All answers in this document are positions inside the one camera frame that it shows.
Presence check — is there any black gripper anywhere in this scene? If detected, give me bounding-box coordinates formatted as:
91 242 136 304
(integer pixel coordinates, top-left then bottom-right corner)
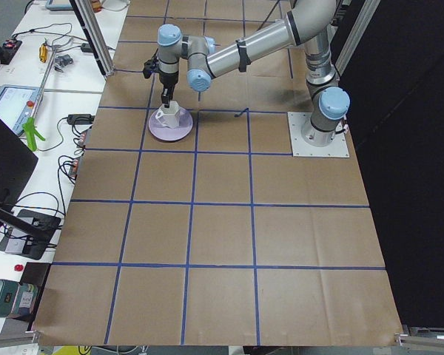
159 72 178 108

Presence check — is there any white faceted cup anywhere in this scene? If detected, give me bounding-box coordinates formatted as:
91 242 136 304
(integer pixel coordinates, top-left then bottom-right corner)
155 101 181 129

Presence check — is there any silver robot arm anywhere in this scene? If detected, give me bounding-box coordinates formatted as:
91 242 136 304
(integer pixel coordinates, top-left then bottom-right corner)
143 1 350 147

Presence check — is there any lilac plate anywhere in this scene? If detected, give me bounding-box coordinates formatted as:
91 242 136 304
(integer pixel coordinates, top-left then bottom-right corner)
149 108 193 141

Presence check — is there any black power adapter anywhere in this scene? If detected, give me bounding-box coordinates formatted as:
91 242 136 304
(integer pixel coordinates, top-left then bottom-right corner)
67 114 95 125

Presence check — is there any yellow tool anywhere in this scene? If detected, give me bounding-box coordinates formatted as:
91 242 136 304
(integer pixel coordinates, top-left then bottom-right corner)
38 43 48 63

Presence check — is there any teach pendant tablet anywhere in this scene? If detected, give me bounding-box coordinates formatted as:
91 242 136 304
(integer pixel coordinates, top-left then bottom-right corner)
0 84 38 136

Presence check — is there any brown paper table cover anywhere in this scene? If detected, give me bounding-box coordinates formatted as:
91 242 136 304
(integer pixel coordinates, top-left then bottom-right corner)
35 1 401 346

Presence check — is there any black power strip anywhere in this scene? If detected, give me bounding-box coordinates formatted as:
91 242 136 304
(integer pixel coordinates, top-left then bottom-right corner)
0 38 22 65

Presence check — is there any black monitor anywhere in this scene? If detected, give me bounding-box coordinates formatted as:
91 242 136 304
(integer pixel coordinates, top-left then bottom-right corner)
0 119 38 213

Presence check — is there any black monitor stand base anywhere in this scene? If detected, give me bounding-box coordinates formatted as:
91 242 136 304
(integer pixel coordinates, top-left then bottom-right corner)
0 209 61 260

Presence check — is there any green box device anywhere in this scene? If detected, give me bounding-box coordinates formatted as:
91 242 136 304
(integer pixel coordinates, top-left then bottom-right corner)
0 280 38 318

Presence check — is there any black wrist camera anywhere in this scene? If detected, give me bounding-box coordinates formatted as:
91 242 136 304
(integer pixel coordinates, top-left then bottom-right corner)
142 55 159 79

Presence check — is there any aluminium frame post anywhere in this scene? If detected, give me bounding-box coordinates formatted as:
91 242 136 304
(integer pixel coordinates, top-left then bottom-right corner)
70 0 115 77

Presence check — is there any green handled reacher tool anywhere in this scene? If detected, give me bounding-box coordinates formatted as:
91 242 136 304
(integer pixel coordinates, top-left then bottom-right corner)
22 40 56 152

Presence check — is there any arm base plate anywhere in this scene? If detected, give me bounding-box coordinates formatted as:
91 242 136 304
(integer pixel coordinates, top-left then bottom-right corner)
287 112 349 158

